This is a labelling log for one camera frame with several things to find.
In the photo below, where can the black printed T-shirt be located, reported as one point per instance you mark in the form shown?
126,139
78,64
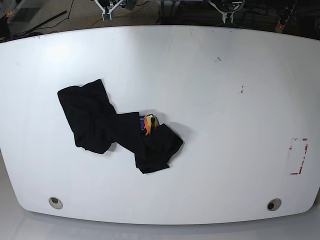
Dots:
96,126

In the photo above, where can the red tape rectangle marking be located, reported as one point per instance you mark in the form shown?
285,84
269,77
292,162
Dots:
296,156

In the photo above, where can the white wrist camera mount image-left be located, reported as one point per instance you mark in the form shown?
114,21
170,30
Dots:
107,7

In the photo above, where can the white wrist camera mount image-right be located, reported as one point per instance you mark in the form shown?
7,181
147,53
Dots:
227,8

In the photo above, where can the left table cable grommet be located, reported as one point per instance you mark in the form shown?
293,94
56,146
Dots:
55,203

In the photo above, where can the table cable grommet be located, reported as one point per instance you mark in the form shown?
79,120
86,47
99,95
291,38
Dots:
274,204
55,203

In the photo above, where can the right table cable grommet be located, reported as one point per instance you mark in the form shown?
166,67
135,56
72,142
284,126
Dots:
274,204

